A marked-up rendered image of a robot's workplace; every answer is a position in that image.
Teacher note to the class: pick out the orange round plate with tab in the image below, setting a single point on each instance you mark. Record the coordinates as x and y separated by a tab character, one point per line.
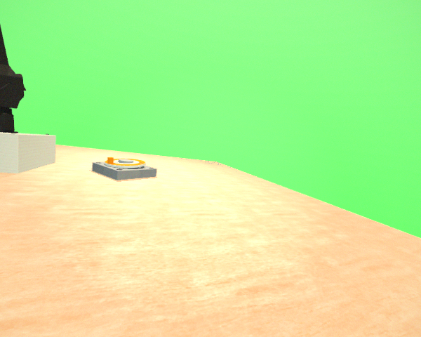
115	163

